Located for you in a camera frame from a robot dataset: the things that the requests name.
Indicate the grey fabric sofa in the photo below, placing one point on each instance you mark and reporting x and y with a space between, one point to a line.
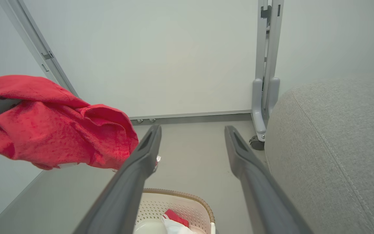
336 156

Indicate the cream perforated basket brown rim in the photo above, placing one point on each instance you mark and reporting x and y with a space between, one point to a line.
187 204

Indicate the white and red garment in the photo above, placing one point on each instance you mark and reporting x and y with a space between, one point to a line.
177 227

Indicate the grey partition post with caster foot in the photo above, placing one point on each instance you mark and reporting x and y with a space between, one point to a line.
259 107

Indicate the red garment with white hem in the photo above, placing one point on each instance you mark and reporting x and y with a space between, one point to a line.
57 130

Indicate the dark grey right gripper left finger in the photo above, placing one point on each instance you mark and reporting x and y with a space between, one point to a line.
125 195

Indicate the black caster wheel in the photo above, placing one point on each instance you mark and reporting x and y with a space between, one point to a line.
257 143

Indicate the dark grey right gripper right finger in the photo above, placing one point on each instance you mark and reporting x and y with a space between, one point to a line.
265 201

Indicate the grey partition frame with long foot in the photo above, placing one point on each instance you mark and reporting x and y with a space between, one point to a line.
37 45

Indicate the grey partition bottom rail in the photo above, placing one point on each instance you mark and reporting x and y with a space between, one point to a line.
190 117

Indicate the grey partition post with short foot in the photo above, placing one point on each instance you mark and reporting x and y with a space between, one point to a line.
274 65

